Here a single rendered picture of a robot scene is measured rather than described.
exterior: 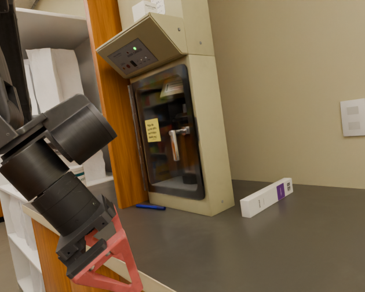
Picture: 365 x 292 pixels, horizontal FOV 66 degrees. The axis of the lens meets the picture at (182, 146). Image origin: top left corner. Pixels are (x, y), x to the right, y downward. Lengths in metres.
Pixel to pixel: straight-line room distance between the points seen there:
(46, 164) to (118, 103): 0.76
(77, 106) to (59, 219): 0.13
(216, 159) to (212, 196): 0.11
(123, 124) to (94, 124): 0.75
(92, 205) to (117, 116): 0.74
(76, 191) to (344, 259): 0.48
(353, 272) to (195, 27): 0.69
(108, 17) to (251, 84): 0.61
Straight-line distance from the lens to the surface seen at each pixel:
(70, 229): 0.35
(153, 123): 0.94
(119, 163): 1.06
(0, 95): 0.34
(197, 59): 0.84
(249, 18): 1.23
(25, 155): 0.34
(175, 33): 0.81
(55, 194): 0.34
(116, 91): 1.09
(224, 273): 0.57
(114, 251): 0.32
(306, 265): 0.59
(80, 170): 1.41
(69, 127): 0.34
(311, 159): 1.11
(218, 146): 0.85
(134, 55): 0.91
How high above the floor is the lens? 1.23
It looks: 5 degrees down
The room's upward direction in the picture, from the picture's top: 8 degrees counter-clockwise
